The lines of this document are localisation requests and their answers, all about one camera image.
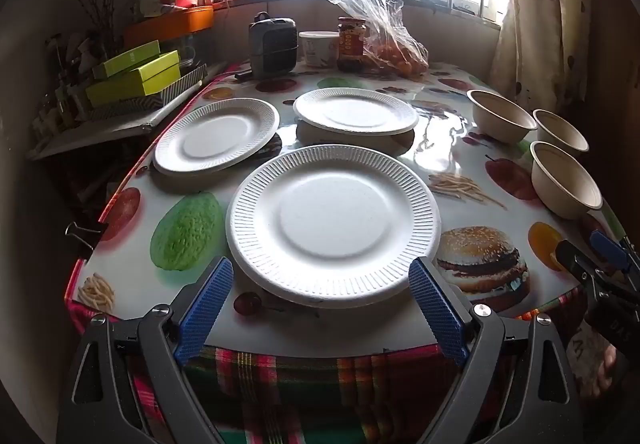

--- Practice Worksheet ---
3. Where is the cluster of small bottles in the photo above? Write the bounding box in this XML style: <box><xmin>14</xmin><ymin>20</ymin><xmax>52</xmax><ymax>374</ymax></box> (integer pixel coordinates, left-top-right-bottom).
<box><xmin>32</xmin><ymin>32</ymin><xmax>93</xmax><ymax>135</ymax></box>

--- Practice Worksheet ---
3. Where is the patterned cream curtain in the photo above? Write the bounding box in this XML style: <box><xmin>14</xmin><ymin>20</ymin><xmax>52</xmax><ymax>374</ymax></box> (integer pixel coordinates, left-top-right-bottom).
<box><xmin>487</xmin><ymin>0</ymin><xmax>601</xmax><ymax>115</ymax></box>

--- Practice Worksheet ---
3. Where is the small grey fan heater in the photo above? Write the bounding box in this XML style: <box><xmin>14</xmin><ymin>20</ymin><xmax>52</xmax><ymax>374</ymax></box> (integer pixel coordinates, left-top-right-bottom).
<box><xmin>248</xmin><ymin>11</ymin><xmax>301</xmax><ymax>78</ymax></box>

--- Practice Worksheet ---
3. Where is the clear plastic bag of oranges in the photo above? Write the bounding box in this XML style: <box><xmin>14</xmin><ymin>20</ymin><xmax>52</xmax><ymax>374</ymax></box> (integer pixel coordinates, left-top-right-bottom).
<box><xmin>317</xmin><ymin>0</ymin><xmax>431</xmax><ymax>78</ymax></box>

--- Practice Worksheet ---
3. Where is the striped flat box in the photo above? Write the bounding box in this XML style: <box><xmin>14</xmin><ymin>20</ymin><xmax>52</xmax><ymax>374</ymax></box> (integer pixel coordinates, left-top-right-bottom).
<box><xmin>87</xmin><ymin>63</ymin><xmax>208</xmax><ymax>122</ymax></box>

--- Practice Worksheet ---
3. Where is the black binder clip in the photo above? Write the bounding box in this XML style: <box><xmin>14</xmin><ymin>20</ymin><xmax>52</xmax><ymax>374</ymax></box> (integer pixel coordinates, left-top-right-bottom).
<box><xmin>64</xmin><ymin>221</ymin><xmax>111</xmax><ymax>251</ymax></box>

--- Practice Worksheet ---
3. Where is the white flat board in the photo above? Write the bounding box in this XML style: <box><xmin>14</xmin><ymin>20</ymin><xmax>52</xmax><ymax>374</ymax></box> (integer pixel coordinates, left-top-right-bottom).
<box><xmin>27</xmin><ymin>74</ymin><xmax>211</xmax><ymax>160</ymax></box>

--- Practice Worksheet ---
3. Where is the clear glass mug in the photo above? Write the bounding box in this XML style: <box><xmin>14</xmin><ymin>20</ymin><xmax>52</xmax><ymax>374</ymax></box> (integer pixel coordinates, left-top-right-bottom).
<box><xmin>172</xmin><ymin>34</ymin><xmax>197</xmax><ymax>68</ymax></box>

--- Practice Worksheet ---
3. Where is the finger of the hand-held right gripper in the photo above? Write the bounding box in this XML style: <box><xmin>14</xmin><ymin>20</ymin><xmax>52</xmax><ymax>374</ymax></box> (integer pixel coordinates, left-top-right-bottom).
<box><xmin>555</xmin><ymin>239</ymin><xmax>608</xmax><ymax>290</ymax></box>
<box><xmin>589</xmin><ymin>229</ymin><xmax>640</xmax><ymax>275</ymax></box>

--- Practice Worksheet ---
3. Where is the thin green box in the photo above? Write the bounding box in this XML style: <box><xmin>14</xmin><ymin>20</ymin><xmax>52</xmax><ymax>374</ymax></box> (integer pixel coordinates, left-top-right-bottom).
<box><xmin>92</xmin><ymin>40</ymin><xmax>162</xmax><ymax>80</ymax></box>

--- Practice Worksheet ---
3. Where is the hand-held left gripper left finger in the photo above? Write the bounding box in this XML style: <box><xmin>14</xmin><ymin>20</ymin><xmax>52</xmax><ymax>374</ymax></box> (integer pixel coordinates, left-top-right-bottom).
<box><xmin>57</xmin><ymin>257</ymin><xmax>236</xmax><ymax>444</ymax></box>

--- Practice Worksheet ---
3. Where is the person's right hand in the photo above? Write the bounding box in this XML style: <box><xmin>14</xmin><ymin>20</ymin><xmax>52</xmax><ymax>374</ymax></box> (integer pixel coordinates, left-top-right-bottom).
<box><xmin>590</xmin><ymin>344</ymin><xmax>633</xmax><ymax>400</ymax></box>

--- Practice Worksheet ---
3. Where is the floral blanket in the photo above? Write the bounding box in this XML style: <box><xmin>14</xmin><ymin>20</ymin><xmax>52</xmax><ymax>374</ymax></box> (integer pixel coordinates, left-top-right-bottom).
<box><xmin>570</xmin><ymin>324</ymin><xmax>601</xmax><ymax>400</ymax></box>

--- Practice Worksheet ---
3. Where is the white plastic tub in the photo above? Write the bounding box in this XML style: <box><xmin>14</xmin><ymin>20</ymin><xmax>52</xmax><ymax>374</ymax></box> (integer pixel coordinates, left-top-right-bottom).
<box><xmin>298</xmin><ymin>30</ymin><xmax>342</xmax><ymax>69</ymax></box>

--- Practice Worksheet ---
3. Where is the food print plastic tablecloth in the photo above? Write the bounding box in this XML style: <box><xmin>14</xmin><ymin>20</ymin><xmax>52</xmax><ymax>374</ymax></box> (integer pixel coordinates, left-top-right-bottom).
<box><xmin>75</xmin><ymin>62</ymin><xmax>626</xmax><ymax>360</ymax></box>

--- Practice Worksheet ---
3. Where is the large green box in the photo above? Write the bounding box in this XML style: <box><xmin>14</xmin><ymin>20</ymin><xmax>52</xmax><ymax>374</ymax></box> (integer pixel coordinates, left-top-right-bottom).
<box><xmin>85</xmin><ymin>63</ymin><xmax>182</xmax><ymax>108</ymax></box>

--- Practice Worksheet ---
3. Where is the orange box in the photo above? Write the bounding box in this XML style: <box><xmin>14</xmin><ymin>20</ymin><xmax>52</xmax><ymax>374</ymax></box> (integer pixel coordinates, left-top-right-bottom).
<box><xmin>122</xmin><ymin>4</ymin><xmax>215</xmax><ymax>42</ymax></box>

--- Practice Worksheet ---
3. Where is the small green box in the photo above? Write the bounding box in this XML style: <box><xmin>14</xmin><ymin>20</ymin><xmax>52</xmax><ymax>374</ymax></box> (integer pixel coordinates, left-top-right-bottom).
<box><xmin>137</xmin><ymin>49</ymin><xmax>182</xmax><ymax>82</ymax></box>

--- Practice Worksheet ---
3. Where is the white ribbed paper plate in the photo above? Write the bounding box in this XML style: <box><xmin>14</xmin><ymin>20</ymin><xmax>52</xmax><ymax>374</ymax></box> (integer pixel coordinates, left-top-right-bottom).
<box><xmin>292</xmin><ymin>87</ymin><xmax>420</xmax><ymax>136</ymax></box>
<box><xmin>226</xmin><ymin>144</ymin><xmax>443</xmax><ymax>309</ymax></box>
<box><xmin>152</xmin><ymin>97</ymin><xmax>282</xmax><ymax>176</ymax></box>

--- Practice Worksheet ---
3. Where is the red label glass jar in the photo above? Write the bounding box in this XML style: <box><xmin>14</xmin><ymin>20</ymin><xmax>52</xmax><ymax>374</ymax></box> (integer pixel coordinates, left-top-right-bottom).
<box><xmin>336</xmin><ymin>16</ymin><xmax>367</xmax><ymax>72</ymax></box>

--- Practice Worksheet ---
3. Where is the beige paper bowl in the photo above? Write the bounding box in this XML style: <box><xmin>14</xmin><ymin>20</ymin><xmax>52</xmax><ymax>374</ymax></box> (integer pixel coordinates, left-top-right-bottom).
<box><xmin>466</xmin><ymin>89</ymin><xmax>538</xmax><ymax>145</ymax></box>
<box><xmin>531</xmin><ymin>108</ymin><xmax>591</xmax><ymax>154</ymax></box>
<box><xmin>529</xmin><ymin>141</ymin><xmax>605</xmax><ymax>221</ymax></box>

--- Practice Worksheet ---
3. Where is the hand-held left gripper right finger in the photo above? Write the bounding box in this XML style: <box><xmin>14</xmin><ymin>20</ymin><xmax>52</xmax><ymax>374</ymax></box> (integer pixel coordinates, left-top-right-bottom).
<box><xmin>407</xmin><ymin>257</ymin><xmax>586</xmax><ymax>444</ymax></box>

